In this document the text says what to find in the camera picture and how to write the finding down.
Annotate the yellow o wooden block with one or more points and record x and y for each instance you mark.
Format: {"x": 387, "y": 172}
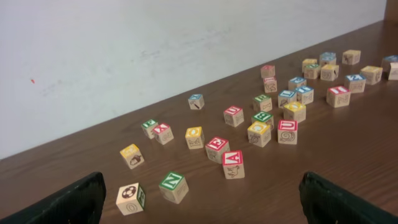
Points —
{"x": 295, "y": 111}
{"x": 195, "y": 138}

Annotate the soccer ball J wooden block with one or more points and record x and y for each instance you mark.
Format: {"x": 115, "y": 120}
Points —
{"x": 131, "y": 199}

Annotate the green R wooden block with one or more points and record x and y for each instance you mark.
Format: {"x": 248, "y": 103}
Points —
{"x": 262, "y": 103}

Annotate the red u wooden block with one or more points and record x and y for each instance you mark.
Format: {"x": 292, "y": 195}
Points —
{"x": 287, "y": 131}
{"x": 233, "y": 116}

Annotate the yellow C wooden block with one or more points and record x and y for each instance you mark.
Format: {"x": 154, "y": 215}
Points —
{"x": 259, "y": 134}

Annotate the blue P wooden block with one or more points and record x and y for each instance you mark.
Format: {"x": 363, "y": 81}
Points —
{"x": 296, "y": 82}

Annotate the green Z wooden block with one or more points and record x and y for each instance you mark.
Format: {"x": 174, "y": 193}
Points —
{"x": 311, "y": 71}

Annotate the yellow brush side wooden block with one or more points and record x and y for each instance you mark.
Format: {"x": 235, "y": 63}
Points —
{"x": 329, "y": 72}

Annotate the red E wooden block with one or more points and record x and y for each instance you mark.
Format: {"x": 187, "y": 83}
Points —
{"x": 215, "y": 149}

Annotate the red Y wooden block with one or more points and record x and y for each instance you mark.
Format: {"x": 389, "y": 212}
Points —
{"x": 163, "y": 133}

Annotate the red i wooden block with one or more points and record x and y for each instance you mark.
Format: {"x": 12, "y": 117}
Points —
{"x": 270, "y": 85}
{"x": 338, "y": 96}

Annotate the yellow acorn wooden block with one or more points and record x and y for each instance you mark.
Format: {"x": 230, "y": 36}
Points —
{"x": 132, "y": 156}

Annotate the red I wooden block lower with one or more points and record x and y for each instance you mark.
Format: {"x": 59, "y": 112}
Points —
{"x": 338, "y": 96}

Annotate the yellow O wooden block centre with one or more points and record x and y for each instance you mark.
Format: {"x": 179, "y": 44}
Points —
{"x": 295, "y": 111}

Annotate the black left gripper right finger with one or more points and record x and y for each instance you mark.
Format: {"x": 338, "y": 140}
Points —
{"x": 325, "y": 202}

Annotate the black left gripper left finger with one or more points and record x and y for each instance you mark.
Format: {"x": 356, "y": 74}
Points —
{"x": 79, "y": 202}

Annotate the green F wooden block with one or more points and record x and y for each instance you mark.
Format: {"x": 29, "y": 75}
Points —
{"x": 148, "y": 127}

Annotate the blue 2 wooden block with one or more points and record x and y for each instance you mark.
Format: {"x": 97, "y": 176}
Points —
{"x": 355, "y": 83}

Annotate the yellow 8 wooden block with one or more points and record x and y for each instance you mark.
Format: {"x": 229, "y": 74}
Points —
{"x": 351, "y": 57}

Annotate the plain top 3 wooden block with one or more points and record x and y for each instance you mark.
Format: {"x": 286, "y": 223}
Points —
{"x": 393, "y": 71}

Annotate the red A wooden block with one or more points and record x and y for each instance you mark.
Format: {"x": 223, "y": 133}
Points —
{"x": 233, "y": 165}

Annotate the blue L wooden block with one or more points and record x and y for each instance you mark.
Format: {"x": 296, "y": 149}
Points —
{"x": 285, "y": 97}

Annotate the blue 5 wooden block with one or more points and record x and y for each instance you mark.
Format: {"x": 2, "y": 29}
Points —
{"x": 327, "y": 58}

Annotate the red I wooden block upper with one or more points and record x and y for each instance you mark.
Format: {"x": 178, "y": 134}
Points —
{"x": 270, "y": 85}

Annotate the yellow O wooden block left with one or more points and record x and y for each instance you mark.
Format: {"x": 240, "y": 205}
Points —
{"x": 195, "y": 138}

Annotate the green B wooden block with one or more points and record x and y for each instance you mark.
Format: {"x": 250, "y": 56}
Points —
{"x": 264, "y": 117}

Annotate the red top far wooden block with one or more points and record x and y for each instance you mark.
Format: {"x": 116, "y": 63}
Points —
{"x": 267, "y": 71}

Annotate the blue T wooden block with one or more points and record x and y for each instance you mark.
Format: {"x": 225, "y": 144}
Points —
{"x": 305, "y": 94}

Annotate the yellow soccer side wooden block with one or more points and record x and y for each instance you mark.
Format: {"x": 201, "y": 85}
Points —
{"x": 308, "y": 61}

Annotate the yellow S wooden block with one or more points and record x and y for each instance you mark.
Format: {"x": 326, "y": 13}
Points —
{"x": 372, "y": 74}

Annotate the blue X wooden block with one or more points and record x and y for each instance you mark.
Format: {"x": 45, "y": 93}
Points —
{"x": 196, "y": 102}

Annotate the green N wooden block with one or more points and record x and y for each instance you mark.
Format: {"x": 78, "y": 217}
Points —
{"x": 174, "y": 187}

